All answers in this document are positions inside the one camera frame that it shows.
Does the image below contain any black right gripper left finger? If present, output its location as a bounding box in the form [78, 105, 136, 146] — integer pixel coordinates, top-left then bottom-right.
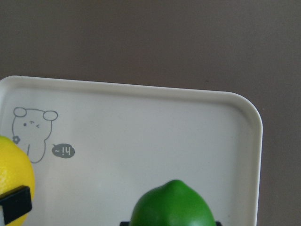
[0, 186, 32, 225]

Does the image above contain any white plastic tray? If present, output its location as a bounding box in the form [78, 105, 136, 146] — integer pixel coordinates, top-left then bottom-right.
[0, 76, 262, 226]

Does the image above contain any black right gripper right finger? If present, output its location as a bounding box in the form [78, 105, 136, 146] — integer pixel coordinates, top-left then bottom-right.
[119, 220, 223, 226]

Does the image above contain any yellow lemon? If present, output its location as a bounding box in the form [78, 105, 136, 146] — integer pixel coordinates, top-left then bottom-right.
[0, 136, 35, 226]

